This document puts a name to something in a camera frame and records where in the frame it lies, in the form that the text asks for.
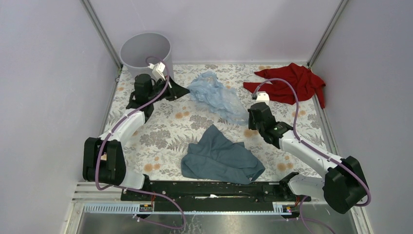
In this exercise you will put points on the floral patterned table mat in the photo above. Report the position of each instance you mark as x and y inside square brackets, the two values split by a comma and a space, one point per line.
[156, 149]

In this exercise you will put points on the light blue plastic trash bag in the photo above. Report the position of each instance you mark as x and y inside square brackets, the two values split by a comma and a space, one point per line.
[207, 91]

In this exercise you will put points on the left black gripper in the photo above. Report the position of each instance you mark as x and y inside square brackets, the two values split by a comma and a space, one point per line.
[174, 90]

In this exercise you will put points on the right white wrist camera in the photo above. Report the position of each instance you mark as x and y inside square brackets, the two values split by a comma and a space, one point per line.
[261, 97]

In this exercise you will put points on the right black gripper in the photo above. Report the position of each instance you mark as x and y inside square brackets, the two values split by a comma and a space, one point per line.
[251, 125]

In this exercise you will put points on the blue-grey cloth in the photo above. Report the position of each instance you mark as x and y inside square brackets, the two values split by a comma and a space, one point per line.
[215, 157]

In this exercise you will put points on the grey plastic trash bin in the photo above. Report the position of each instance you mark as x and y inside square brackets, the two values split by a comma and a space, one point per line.
[140, 50]

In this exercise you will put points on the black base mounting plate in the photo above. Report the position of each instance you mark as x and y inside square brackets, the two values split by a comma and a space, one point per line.
[206, 196]

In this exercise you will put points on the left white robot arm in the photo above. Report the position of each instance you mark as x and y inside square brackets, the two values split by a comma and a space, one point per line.
[103, 157]

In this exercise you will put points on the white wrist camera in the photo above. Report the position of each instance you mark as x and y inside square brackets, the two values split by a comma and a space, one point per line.
[157, 70]
[261, 97]

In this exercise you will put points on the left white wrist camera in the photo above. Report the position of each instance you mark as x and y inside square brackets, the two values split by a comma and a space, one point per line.
[157, 70]

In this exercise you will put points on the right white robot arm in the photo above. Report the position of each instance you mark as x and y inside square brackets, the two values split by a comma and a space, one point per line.
[341, 184]

